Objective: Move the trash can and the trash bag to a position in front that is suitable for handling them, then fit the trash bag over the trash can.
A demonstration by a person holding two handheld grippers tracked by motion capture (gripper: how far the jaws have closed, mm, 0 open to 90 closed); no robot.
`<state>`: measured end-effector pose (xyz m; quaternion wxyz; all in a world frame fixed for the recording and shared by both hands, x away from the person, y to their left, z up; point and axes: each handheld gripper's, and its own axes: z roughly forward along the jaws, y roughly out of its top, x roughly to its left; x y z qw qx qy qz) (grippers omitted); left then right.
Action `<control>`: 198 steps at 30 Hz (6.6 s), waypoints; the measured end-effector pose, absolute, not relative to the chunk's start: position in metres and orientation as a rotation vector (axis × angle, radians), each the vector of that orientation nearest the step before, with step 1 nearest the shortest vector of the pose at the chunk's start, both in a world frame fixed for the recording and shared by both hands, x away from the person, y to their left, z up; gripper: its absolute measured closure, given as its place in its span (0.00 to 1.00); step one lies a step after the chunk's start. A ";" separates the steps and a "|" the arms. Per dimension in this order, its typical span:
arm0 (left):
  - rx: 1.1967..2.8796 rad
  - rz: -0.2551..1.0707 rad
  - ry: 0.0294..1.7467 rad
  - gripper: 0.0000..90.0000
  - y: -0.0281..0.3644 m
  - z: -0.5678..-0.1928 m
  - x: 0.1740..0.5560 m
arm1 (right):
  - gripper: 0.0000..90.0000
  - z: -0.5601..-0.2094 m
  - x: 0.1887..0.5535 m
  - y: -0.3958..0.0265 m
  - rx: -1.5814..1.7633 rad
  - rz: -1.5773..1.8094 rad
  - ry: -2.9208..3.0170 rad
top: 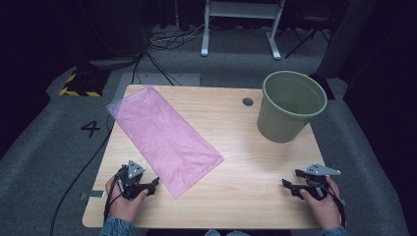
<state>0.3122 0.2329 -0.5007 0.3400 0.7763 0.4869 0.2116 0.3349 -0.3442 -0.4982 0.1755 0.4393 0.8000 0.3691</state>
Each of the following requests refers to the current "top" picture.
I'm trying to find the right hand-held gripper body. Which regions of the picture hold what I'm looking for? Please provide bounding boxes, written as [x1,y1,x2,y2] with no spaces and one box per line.
[304,162,342,201]

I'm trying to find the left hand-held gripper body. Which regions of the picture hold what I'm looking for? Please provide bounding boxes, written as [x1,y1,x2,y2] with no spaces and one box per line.
[116,159,148,201]

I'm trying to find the pink plastic bag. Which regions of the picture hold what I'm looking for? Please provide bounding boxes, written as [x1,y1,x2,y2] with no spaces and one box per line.
[106,85,226,200]

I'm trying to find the green plastic bin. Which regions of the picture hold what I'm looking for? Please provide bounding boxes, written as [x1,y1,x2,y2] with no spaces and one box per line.
[256,70,328,144]

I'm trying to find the person's left hand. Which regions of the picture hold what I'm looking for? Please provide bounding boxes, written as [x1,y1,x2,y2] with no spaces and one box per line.
[104,176,149,224]

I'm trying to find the person's right hand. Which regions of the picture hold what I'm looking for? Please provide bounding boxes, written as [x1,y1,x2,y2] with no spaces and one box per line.
[298,177,342,231]

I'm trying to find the person's legs in jeans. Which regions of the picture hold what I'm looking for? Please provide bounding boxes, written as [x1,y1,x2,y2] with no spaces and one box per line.
[204,228,253,236]

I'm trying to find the black tripod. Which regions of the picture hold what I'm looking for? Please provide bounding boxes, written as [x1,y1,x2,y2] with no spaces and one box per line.
[284,16,332,60]

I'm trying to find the dark stand with flat foot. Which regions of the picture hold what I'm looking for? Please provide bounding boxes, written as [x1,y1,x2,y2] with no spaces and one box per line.
[74,0,150,72]

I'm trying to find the dark grey leaning column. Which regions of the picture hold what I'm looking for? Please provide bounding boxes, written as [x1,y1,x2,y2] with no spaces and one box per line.
[315,0,379,80]

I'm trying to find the right hand-held gripper black cable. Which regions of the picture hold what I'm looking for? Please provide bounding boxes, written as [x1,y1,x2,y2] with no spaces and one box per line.
[324,182,347,229]

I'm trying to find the long black floor cable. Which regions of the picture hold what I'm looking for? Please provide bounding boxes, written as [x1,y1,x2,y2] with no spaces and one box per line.
[48,112,116,236]

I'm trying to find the tangle of floor cables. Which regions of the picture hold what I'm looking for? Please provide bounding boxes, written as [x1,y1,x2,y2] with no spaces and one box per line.
[131,23,210,87]

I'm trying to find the white metal stand frame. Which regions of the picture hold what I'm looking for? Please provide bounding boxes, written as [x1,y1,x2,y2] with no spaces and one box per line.
[200,0,286,61]

